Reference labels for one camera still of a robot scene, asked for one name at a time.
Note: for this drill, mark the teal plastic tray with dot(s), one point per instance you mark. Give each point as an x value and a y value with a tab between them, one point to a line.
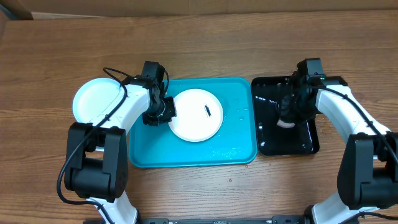
234	143

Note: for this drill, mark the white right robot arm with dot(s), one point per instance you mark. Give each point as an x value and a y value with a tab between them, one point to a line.
367	178

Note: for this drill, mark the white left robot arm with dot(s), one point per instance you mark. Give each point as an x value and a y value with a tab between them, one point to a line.
95	171

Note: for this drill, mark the light blue plate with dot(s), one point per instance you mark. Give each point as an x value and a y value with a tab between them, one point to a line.
94	97

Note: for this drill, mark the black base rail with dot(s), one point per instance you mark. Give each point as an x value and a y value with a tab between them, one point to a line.
280	219

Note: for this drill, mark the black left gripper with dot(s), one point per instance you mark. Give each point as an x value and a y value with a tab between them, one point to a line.
170	112

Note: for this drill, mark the black water tray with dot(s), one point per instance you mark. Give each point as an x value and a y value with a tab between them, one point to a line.
273	140

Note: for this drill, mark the pink plate with stain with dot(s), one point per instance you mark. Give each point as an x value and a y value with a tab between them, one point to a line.
199	115

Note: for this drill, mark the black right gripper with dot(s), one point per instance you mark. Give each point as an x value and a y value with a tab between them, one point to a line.
288	111

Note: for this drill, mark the green and yellow sponge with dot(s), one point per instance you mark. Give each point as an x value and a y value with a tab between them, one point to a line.
283	124

